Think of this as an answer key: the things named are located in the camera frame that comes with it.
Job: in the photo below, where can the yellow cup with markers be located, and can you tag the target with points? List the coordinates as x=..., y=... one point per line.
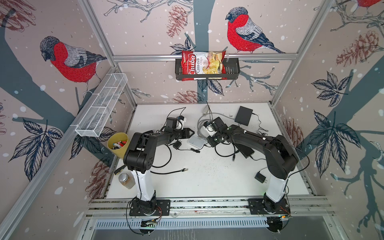
x=118, y=144

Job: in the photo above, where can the glass jar with lid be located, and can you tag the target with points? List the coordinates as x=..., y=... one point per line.
x=126, y=180

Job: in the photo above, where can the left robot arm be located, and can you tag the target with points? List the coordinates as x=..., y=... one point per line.
x=140, y=156

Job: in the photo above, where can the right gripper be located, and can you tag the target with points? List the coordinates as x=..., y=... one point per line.
x=210, y=142

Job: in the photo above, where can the ribbed black network switch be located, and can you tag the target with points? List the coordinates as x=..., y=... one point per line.
x=244, y=150

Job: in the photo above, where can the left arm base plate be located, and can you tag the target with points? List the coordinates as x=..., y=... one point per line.
x=154, y=207

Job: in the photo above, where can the black handled screwdriver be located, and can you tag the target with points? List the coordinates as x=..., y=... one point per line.
x=118, y=170

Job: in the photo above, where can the red chips bag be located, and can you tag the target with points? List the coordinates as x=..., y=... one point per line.
x=203, y=63

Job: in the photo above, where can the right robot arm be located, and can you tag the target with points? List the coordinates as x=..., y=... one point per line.
x=280, y=156

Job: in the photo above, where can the white mesh wall shelf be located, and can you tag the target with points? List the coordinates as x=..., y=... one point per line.
x=95, y=119

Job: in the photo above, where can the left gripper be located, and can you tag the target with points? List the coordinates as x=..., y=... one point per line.
x=185, y=133

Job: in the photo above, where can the black wire wall basket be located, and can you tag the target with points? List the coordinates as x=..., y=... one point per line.
x=231, y=66

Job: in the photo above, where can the white small network switch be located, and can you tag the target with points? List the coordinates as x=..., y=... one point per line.
x=196, y=142

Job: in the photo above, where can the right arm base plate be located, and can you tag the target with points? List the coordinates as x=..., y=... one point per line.
x=265, y=206

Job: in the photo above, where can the grey USB adapter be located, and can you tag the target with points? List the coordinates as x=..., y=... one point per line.
x=206, y=111

